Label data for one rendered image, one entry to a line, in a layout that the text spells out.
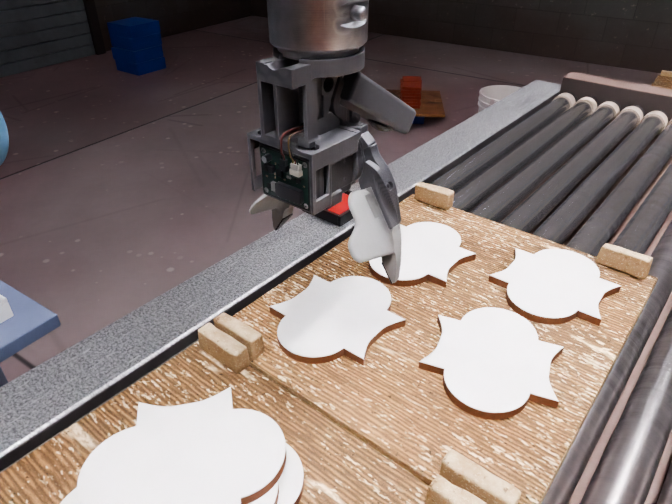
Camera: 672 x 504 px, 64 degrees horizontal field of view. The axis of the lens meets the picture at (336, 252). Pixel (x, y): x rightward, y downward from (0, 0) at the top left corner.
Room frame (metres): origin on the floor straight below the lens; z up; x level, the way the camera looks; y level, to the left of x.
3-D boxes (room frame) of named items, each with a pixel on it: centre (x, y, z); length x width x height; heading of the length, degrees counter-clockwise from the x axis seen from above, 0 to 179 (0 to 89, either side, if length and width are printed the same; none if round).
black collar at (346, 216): (0.74, 0.00, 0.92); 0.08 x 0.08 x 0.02; 51
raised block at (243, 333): (0.41, 0.10, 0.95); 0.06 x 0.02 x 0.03; 51
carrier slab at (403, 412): (0.48, -0.13, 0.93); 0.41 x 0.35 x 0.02; 141
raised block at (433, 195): (0.72, -0.15, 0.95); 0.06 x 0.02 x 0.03; 51
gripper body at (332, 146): (0.43, 0.02, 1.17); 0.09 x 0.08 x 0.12; 141
